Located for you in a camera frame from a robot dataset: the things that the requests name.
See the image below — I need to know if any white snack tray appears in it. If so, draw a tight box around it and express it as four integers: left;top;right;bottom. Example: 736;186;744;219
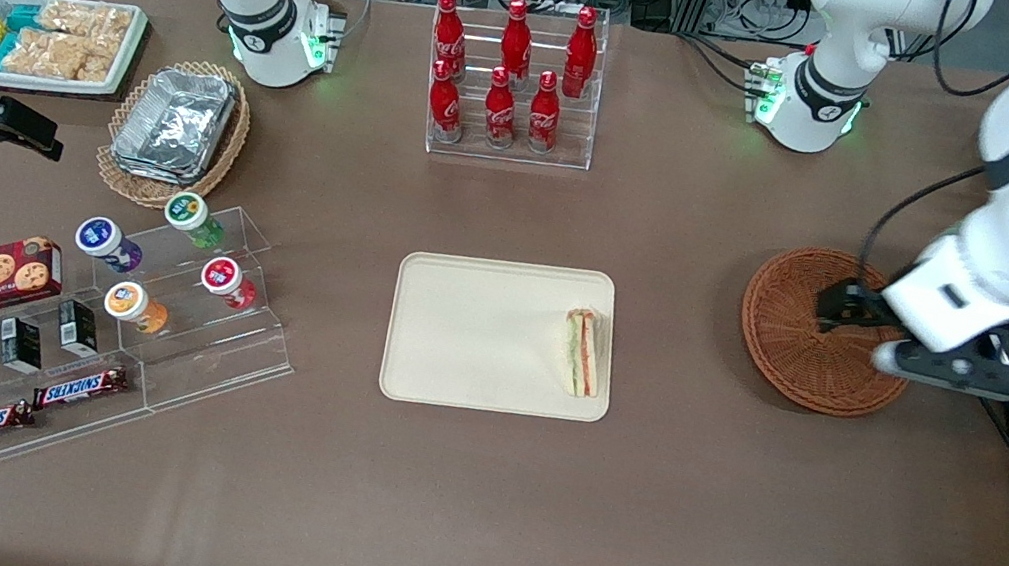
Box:
0;0;152;109

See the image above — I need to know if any red lid cup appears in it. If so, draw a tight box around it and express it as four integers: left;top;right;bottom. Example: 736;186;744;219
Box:
196;253;262;313

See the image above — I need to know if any triangle sandwich with lettuce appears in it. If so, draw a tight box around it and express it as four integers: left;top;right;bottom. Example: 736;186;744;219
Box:
554;305;612;401

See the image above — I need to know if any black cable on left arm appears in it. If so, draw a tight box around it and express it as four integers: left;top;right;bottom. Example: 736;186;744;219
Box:
853;0;1009;313

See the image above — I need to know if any orange lid cup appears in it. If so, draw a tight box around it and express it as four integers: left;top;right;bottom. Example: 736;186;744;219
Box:
100;278;172;338

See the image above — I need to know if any red cola bottle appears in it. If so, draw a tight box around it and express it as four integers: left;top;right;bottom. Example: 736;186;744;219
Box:
523;69;568;156
559;4;605;101
425;0;476;80
422;57;472;146
478;65;524;151
495;0;541;85

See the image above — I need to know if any clear acrylic bottle rack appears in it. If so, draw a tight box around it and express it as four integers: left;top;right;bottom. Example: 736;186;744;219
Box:
412;0;615;179

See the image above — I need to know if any black cable at arm base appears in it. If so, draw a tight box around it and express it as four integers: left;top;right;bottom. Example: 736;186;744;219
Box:
668;30;771;97

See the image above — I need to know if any brown wicker basket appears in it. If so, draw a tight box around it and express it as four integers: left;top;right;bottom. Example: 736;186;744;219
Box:
727;236;929;428

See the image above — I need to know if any clear acrylic stepped stand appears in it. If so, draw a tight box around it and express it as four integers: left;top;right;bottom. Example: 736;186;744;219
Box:
0;168;318;518

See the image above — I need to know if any small black box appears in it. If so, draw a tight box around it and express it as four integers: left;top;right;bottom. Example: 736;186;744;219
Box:
0;315;50;377
51;298;105;360

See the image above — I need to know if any purple lid cup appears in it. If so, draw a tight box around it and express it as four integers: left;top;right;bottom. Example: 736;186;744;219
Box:
70;213;148;276

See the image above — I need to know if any beige plastic tray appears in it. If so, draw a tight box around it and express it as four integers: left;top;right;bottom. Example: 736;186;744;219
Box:
376;239;630;435

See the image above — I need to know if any clear rice cracker bag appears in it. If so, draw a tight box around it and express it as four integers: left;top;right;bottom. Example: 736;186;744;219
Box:
85;3;136;47
38;0;94;38
4;25;84;82
74;39;123;87

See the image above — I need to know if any light wicker basket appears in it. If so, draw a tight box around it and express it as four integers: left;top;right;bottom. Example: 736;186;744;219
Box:
90;47;260;222

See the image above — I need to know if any stack of foil containers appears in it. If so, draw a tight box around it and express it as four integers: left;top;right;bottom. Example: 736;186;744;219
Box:
107;61;241;192

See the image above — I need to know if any green lid cup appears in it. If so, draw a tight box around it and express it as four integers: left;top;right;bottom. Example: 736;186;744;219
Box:
160;188;230;253

